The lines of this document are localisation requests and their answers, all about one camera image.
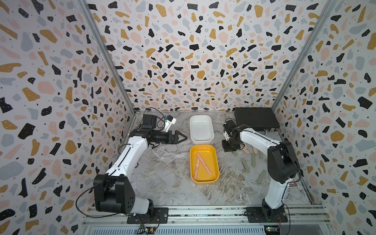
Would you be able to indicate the green folding knife far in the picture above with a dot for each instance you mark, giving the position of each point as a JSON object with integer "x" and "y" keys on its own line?
{"x": 261, "y": 176}

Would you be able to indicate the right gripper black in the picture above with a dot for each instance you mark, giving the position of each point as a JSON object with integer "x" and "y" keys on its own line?
{"x": 225, "y": 149}

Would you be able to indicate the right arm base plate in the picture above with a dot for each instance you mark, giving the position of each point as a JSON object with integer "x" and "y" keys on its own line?
{"x": 264, "y": 214}

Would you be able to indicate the white storage box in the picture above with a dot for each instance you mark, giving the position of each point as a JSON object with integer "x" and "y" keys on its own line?
{"x": 201, "y": 129}

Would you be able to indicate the yellow storage box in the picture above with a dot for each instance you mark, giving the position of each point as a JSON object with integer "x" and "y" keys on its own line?
{"x": 208, "y": 153}

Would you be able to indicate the circuit board with wires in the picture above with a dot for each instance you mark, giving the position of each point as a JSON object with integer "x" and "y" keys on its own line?
{"x": 146, "y": 230}

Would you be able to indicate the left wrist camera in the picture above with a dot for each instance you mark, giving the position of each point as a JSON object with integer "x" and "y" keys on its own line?
{"x": 169, "y": 121}

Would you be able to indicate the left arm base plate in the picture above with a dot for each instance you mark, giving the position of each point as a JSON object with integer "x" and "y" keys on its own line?
{"x": 158, "y": 215}

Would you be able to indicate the green folding knife lower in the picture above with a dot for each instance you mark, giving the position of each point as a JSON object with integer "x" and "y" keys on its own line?
{"x": 245, "y": 165}

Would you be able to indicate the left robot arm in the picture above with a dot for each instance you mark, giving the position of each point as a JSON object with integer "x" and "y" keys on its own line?
{"x": 113, "y": 191}

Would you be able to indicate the green folding knife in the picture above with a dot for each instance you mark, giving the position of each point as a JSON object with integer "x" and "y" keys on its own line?
{"x": 261, "y": 176}
{"x": 245, "y": 165}
{"x": 253, "y": 160}

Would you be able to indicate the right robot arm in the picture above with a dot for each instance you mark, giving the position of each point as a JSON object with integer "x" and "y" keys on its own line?
{"x": 282, "y": 163}

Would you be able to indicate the colourful card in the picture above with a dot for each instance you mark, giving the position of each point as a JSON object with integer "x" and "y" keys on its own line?
{"x": 293, "y": 185}

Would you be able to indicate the green folding knife right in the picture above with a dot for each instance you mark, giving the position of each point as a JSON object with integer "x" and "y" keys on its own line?
{"x": 253, "y": 160}

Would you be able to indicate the pink folding knife angled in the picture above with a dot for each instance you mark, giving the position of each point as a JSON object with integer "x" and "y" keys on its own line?
{"x": 246, "y": 150}

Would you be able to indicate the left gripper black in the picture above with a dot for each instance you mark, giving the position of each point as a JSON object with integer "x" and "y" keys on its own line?
{"x": 175, "y": 137}

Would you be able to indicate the aluminium mounting rail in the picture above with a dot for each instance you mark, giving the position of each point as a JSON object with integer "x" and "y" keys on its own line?
{"x": 215, "y": 220}

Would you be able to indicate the black carrying case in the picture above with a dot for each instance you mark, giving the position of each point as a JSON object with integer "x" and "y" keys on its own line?
{"x": 258, "y": 118}

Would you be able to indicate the long pink fruit knife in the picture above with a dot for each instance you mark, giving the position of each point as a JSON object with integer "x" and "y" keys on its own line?
{"x": 198, "y": 161}

